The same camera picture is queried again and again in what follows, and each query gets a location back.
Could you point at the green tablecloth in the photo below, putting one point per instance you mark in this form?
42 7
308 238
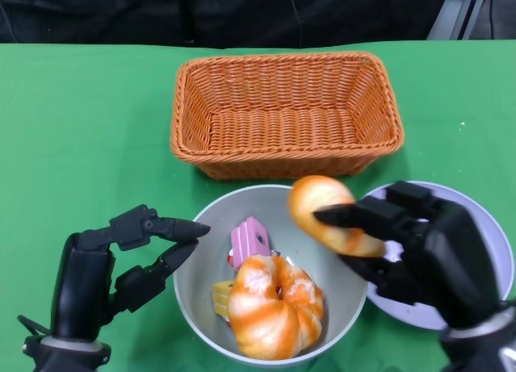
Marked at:
80 126

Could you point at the orange wicker basket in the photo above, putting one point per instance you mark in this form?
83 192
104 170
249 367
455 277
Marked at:
282 126

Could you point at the yellow cake slice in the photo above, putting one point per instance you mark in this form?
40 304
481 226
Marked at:
221 297

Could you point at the large round twisted bread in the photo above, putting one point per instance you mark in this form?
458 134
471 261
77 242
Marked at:
266 323

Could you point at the lilac round plate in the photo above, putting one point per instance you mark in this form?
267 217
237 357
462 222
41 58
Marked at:
492 226

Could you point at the black backdrop curtain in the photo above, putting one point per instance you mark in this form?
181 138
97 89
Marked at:
121 13

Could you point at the pink cake slice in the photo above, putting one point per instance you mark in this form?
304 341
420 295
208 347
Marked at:
248 241

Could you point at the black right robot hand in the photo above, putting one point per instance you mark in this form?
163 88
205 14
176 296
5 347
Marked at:
451 259

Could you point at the small orange striped bread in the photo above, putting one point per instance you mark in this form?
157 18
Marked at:
318 194

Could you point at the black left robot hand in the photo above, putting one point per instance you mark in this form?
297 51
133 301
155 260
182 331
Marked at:
80 275

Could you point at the grey round bowl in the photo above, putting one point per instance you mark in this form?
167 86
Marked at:
209 259

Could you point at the grey metal frame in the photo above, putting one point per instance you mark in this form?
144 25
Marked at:
449 17

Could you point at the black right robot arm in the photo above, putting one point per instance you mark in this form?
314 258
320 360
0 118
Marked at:
483 343

